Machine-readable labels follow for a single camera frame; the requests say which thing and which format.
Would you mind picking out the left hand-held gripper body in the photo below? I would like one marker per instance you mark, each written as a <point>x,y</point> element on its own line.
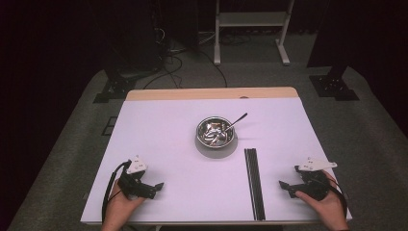
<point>136,165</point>

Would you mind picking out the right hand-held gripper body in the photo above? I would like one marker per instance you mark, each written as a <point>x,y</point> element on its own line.
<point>316,184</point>

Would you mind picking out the stainless steel bowl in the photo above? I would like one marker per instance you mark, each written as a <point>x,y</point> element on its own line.
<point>205,128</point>

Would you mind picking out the metal spoon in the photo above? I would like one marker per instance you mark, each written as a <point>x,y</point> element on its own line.
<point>237,121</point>

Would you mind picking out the person's right hand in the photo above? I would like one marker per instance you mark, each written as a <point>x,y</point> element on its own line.
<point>332,208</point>

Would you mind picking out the person's left hand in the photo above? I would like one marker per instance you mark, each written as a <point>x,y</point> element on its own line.
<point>118,208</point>

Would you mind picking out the white table cover sheet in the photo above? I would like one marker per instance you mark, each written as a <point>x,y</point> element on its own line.
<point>166,134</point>

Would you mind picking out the black stand base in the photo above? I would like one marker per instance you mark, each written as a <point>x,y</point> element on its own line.
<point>115,89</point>
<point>333,86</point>

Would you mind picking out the wooden table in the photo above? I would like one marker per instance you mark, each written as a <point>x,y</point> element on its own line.
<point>208,94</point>

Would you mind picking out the dark equipment cabinet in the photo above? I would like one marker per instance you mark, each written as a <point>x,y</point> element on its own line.
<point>141,38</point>

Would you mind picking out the white metal stand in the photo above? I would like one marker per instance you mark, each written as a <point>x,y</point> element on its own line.
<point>250,19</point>

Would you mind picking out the black floor outlet frame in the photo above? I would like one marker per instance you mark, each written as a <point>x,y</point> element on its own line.
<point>109,125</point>

